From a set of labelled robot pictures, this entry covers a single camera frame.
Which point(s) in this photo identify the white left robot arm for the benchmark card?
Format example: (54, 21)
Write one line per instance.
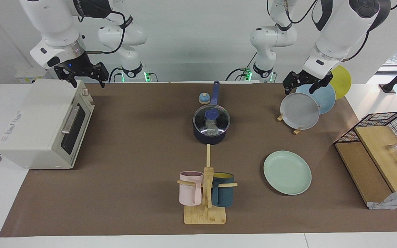
(339, 31)

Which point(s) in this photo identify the pink mug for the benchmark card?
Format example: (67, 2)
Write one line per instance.
(190, 193)

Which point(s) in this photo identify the patterned white cloth bag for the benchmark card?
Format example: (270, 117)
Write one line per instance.
(396, 199)

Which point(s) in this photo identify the light wooden board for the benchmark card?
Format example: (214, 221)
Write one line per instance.
(381, 155)

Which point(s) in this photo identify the glass lid with blue knob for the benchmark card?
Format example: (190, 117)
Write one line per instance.
(219, 120)

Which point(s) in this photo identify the teal mug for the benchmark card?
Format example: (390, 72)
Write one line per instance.
(224, 196)

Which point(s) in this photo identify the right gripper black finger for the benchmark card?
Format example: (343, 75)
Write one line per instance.
(102, 82)
(73, 83)

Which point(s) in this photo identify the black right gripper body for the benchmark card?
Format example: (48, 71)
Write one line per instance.
(79, 67)

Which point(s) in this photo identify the mint green plate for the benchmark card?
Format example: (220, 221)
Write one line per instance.
(288, 172)

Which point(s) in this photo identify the brown wooden board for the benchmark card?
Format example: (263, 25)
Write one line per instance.
(362, 172)

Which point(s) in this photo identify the wooden plate rack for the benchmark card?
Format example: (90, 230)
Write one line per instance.
(297, 131)

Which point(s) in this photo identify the small blue wooden knob bell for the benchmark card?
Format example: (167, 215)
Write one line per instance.
(204, 99)

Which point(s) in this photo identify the light blue plate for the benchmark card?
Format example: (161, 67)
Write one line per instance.
(326, 100)

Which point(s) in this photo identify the grey plate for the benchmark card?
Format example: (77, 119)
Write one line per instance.
(300, 112)

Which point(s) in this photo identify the wooden mug tree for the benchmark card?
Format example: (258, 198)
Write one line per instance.
(205, 215)

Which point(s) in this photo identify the white power box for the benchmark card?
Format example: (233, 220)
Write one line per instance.
(29, 74)

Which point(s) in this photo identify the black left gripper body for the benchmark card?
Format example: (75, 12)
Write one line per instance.
(303, 79)

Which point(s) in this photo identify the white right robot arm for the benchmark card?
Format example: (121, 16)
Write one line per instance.
(53, 24)

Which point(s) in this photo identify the brown table mat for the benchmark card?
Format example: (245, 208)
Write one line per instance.
(133, 193)

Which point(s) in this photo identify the cream toaster oven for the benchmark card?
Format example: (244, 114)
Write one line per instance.
(36, 120)

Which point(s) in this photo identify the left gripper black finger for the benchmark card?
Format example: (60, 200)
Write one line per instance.
(286, 91)
(313, 89)

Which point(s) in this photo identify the yellow plate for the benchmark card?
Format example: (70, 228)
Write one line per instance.
(343, 81)

